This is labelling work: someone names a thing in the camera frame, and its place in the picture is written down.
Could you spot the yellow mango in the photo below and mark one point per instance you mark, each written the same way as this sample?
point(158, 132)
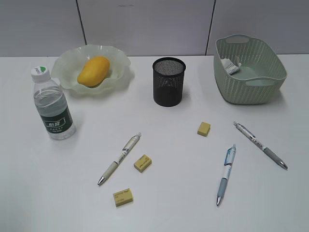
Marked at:
point(94, 71)

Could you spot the waste paper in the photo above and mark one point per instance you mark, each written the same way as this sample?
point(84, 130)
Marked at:
point(230, 67)

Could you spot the clear bottle green label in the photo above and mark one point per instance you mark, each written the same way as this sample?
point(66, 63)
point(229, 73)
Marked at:
point(51, 104)

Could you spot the grey grip black-clip pen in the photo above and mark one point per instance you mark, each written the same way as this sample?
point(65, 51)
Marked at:
point(265, 149)

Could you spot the beige grip white pen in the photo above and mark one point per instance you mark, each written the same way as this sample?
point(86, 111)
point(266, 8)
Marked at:
point(114, 165)

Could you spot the black mesh pen holder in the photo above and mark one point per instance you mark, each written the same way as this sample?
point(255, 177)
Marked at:
point(168, 77)

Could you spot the yellow eraser middle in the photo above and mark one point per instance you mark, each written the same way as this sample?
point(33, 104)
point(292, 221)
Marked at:
point(142, 163)

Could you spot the yellow eraser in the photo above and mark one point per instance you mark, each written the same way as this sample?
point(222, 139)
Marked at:
point(123, 197)
point(142, 163)
point(204, 129)

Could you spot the yellow eraser right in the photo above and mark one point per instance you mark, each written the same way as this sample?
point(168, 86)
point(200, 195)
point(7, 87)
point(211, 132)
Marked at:
point(204, 129)

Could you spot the yellow eraser front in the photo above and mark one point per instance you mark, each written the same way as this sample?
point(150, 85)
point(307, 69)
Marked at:
point(123, 197)

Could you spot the blue grip clear pen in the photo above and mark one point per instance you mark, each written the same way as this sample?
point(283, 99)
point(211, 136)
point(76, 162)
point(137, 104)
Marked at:
point(229, 159)

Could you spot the frosted green glass plate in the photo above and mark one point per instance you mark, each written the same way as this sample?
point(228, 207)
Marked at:
point(69, 65)

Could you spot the pale green woven basket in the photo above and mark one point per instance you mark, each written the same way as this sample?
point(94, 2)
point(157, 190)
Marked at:
point(261, 73)

